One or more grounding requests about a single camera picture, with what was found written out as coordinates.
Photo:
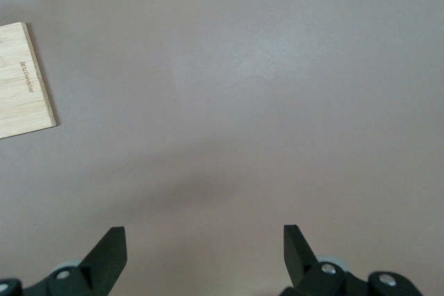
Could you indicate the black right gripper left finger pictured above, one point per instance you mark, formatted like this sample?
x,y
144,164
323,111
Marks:
x,y
69,282

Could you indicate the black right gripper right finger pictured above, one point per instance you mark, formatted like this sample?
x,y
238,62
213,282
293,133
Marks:
x,y
322,284

